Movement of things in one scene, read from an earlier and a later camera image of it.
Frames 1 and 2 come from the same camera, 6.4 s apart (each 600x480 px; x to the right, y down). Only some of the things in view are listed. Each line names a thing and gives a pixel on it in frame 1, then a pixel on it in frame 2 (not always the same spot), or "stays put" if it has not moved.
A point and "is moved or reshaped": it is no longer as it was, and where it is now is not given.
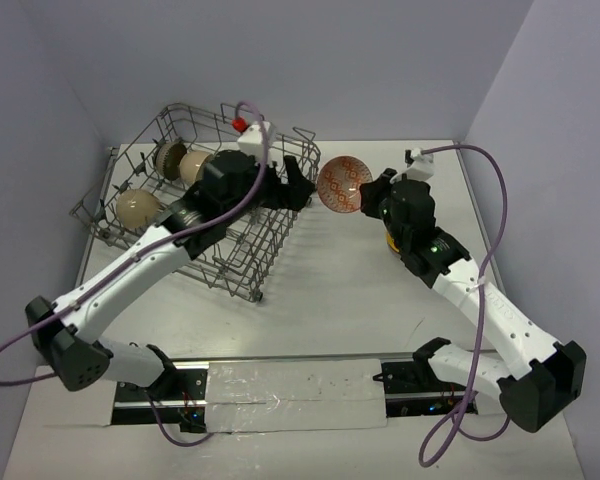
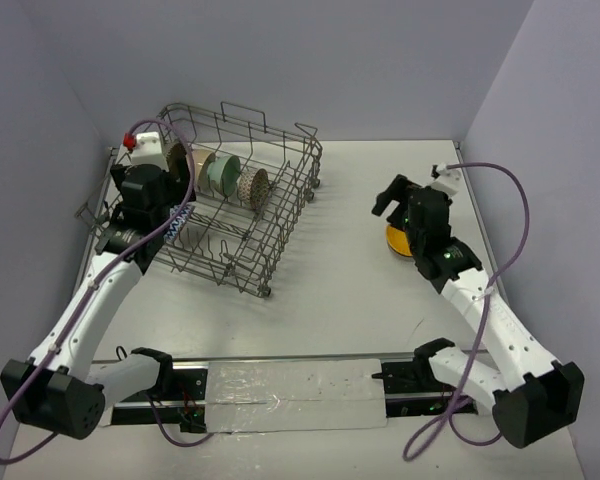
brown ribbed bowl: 168,159 stays put
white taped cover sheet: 255,396 stays put
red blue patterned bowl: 339,182 is moved or reshaped
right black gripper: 372,191 → 394,191
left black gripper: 278,180 → 175,163
